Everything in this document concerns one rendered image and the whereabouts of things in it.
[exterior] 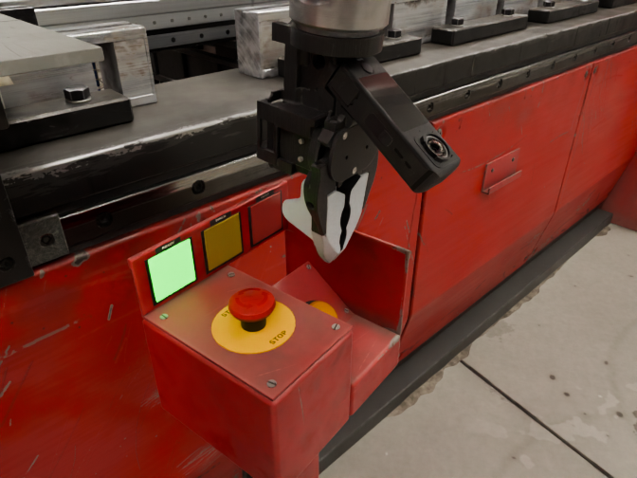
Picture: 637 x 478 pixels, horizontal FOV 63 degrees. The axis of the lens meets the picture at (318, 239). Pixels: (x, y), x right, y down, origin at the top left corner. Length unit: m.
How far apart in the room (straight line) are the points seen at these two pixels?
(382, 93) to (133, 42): 0.40
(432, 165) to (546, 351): 1.36
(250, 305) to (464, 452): 1.02
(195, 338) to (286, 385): 0.09
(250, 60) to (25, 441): 0.60
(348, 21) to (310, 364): 0.26
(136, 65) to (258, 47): 0.20
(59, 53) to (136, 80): 0.31
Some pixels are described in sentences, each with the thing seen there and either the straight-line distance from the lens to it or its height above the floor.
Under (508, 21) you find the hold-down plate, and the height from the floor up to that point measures 0.90.
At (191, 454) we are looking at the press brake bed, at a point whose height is 0.35.
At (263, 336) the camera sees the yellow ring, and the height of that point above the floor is 0.78.
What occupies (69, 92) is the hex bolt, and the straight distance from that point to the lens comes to 0.66.
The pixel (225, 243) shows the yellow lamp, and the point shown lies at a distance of 0.52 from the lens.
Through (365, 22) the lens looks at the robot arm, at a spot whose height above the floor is 1.02.
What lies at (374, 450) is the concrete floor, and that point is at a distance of 1.35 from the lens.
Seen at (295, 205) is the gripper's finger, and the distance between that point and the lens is 0.47.
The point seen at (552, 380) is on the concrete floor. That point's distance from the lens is 1.62.
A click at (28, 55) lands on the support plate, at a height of 1.00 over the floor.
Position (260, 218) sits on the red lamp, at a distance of 0.54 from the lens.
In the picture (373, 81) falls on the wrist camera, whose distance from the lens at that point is 0.41.
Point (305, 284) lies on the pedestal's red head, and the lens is 0.57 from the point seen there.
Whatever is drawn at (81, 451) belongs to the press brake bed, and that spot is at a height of 0.49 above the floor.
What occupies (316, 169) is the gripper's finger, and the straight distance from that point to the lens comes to 0.41.
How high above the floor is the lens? 1.07
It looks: 31 degrees down
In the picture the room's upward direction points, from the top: straight up
